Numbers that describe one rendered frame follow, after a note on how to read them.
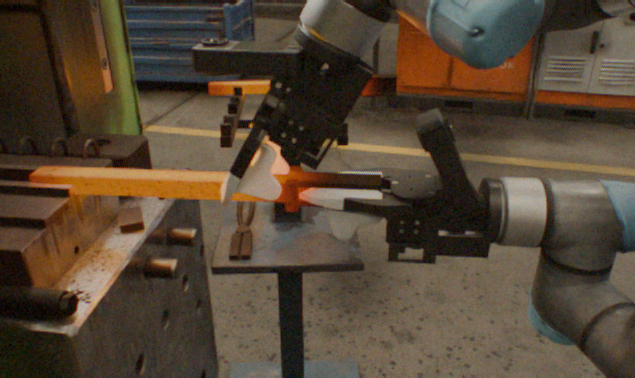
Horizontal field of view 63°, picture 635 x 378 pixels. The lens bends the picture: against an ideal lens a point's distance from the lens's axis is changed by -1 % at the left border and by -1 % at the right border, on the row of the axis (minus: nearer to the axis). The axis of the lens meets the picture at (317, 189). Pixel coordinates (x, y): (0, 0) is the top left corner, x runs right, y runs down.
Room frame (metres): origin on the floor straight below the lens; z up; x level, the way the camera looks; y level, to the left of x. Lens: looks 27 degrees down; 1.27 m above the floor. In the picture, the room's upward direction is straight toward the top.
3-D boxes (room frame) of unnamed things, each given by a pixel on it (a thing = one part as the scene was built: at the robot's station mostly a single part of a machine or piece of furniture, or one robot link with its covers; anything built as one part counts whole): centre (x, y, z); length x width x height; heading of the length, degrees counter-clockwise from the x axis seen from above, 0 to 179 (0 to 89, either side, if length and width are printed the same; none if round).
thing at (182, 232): (0.63, 0.19, 0.87); 0.04 x 0.03 x 0.03; 83
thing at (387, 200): (0.49, -0.07, 1.00); 0.09 x 0.05 x 0.02; 86
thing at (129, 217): (0.59, 0.25, 0.92); 0.04 x 0.03 x 0.01; 22
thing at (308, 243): (1.04, 0.07, 0.67); 0.40 x 0.30 x 0.02; 2
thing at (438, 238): (0.51, -0.13, 0.98); 0.12 x 0.08 x 0.09; 84
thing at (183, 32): (4.61, 1.20, 0.36); 1.20 x 0.80 x 0.72; 82
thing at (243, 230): (1.15, 0.17, 0.68); 0.60 x 0.04 x 0.01; 4
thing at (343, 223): (0.50, -0.03, 0.98); 0.09 x 0.03 x 0.06; 86
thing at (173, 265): (0.56, 0.20, 0.87); 0.04 x 0.03 x 0.03; 83
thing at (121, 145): (0.71, 0.32, 0.95); 0.12 x 0.08 x 0.06; 83
